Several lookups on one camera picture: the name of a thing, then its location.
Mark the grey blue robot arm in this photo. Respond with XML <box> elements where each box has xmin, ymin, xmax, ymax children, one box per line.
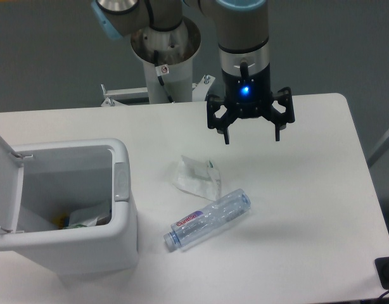
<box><xmin>91</xmin><ymin>1</ymin><xmax>295</xmax><ymax>136</ymax></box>

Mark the white furniture leg right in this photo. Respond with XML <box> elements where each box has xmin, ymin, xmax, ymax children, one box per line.
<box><xmin>366</xmin><ymin>128</ymin><xmax>389</xmax><ymax>168</ymax></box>

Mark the black device at edge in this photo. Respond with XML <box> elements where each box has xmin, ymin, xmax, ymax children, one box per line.
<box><xmin>374</xmin><ymin>256</ymin><xmax>389</xmax><ymax>289</ymax></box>

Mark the white trash can lid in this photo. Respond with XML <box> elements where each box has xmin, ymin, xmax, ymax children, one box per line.
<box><xmin>0</xmin><ymin>136</ymin><xmax>24</xmax><ymax>234</ymax></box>

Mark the clear plastic water bottle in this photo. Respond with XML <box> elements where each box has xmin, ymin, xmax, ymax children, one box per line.
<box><xmin>163</xmin><ymin>189</ymin><xmax>251</xmax><ymax>251</ymax></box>

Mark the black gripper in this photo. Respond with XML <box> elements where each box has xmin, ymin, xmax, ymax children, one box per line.
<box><xmin>207</xmin><ymin>65</ymin><xmax>296</xmax><ymax>145</ymax></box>

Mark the white plastic trash can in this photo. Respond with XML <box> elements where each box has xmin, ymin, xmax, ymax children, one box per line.
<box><xmin>0</xmin><ymin>139</ymin><xmax>139</xmax><ymax>275</ymax></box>

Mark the white metal base frame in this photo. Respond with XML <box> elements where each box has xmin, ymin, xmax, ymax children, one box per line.
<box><xmin>100</xmin><ymin>74</ymin><xmax>216</xmax><ymax>108</ymax></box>

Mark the white plastic bag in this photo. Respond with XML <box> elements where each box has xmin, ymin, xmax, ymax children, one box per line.
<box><xmin>172</xmin><ymin>155</ymin><xmax>221</xmax><ymax>201</ymax></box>

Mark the trash inside bin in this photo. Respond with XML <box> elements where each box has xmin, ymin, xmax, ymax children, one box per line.
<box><xmin>51</xmin><ymin>200</ymin><xmax>112</xmax><ymax>230</ymax></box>

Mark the black cable on pedestal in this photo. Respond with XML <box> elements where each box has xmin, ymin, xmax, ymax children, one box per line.
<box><xmin>153</xmin><ymin>49</ymin><xmax>175</xmax><ymax>104</ymax></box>

